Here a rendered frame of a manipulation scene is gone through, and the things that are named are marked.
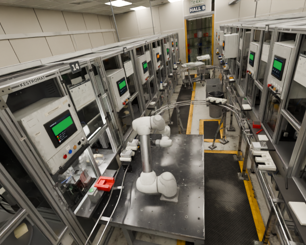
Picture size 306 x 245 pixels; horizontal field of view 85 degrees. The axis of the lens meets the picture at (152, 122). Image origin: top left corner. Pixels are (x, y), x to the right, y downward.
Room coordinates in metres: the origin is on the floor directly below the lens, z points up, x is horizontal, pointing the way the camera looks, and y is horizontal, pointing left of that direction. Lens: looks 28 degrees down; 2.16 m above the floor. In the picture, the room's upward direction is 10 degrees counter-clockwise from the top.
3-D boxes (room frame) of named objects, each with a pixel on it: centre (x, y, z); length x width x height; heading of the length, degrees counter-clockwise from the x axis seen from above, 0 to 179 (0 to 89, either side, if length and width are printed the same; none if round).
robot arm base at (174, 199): (1.18, -0.06, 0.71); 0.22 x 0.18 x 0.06; 161
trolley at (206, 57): (7.68, -2.73, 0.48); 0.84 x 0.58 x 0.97; 169
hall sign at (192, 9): (9.05, -2.93, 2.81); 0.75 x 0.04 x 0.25; 71
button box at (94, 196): (1.06, 0.64, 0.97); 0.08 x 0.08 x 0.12; 71
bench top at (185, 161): (1.58, 0.00, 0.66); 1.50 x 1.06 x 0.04; 161
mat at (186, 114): (5.79, -1.42, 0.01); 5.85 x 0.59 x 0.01; 161
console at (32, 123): (1.18, 0.82, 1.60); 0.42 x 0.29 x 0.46; 161
